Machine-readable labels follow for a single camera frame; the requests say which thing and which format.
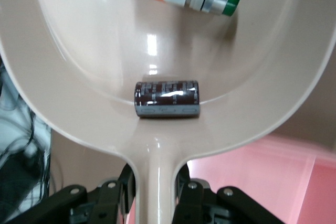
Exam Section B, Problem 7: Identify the black cable bundle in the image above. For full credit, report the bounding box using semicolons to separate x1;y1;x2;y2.
0;61;53;224

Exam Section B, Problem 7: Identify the pink plastic bin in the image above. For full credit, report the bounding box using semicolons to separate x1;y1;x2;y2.
125;132;336;224

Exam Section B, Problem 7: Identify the dark cylindrical capacitor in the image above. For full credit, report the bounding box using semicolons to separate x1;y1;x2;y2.
134;79;202;119

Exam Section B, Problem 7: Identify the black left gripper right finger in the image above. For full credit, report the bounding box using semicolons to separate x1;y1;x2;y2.
173;166;284;224

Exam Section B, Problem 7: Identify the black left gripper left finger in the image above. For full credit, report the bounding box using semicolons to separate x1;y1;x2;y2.
0;165;137;224

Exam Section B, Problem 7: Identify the beige plastic dustpan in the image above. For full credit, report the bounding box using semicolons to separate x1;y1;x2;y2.
0;0;336;224

